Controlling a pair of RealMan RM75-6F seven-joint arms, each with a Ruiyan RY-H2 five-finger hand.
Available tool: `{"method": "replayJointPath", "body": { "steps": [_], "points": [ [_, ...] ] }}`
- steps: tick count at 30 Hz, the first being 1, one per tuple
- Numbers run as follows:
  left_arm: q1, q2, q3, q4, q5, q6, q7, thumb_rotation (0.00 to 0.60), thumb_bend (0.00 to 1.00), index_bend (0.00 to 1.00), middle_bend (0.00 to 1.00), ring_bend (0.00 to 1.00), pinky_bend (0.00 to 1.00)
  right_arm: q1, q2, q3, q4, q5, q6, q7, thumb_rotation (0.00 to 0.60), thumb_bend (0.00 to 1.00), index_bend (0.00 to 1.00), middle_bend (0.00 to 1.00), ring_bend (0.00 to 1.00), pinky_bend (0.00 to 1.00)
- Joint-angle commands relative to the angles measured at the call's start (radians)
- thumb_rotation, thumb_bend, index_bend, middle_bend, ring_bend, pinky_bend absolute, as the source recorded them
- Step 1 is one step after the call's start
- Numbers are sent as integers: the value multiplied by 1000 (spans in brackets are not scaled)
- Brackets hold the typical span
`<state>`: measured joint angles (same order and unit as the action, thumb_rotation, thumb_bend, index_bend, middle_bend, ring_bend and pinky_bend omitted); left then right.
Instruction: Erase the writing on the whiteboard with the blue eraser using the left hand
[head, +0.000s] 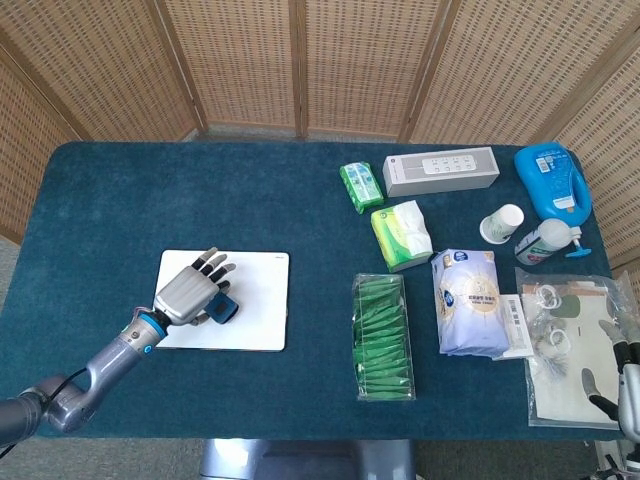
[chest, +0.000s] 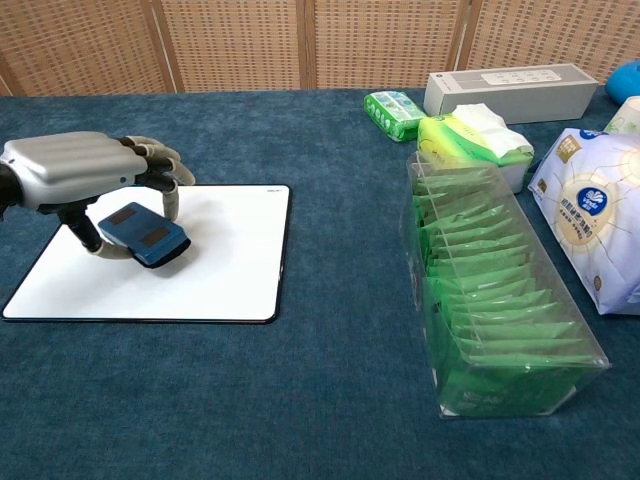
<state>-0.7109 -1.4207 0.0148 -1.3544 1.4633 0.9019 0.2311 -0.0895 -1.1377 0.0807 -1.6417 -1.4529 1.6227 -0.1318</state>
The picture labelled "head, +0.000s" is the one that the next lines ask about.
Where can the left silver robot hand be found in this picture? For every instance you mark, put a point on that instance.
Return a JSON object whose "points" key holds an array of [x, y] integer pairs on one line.
{"points": [[182, 297]]}

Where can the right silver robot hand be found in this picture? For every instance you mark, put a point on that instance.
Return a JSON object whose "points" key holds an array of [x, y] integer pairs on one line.
{"points": [[631, 385]]}

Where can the blue whiteboard eraser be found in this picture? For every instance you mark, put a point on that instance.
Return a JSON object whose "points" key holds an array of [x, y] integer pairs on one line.
{"points": [[225, 309]]}

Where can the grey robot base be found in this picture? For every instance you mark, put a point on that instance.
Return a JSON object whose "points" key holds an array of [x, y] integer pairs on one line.
{"points": [[300, 460]]}

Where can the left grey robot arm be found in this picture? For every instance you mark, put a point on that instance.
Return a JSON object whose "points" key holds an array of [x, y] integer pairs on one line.
{"points": [[105, 360]]}

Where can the white dry-erase board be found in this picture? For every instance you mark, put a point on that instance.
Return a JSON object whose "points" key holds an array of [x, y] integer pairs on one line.
{"points": [[260, 310]]}

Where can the clear plastic bag with items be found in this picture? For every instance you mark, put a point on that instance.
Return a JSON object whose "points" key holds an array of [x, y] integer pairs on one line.
{"points": [[560, 390]]}

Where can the dark teal tablecloth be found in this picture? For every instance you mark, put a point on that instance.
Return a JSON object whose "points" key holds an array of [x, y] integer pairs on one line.
{"points": [[250, 200]]}

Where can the white pump bottle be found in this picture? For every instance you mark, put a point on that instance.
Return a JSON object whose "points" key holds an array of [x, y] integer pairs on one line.
{"points": [[540, 242]]}

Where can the lavender white tissue pack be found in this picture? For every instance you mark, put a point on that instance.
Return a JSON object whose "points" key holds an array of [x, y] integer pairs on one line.
{"points": [[470, 305]]}

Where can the clear box of green sachets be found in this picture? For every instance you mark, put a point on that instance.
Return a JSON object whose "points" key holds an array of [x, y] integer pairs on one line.
{"points": [[382, 340]]}

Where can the white paper cup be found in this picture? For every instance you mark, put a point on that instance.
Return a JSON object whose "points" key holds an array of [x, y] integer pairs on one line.
{"points": [[502, 222]]}

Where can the green pocket tissue pack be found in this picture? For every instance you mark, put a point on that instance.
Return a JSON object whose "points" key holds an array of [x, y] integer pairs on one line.
{"points": [[361, 187]]}

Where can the yellow-green open tissue pack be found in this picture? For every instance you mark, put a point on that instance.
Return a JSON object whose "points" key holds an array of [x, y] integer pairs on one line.
{"points": [[392, 235]]}

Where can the blue detergent bottle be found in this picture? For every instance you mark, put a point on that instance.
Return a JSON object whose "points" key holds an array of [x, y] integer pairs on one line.
{"points": [[550, 175]]}

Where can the rattan wooden folding screen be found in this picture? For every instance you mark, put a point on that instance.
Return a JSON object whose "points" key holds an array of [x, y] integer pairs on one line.
{"points": [[250, 60]]}

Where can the grey power strip box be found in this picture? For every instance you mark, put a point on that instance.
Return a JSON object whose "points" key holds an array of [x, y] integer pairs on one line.
{"points": [[440, 172]]}

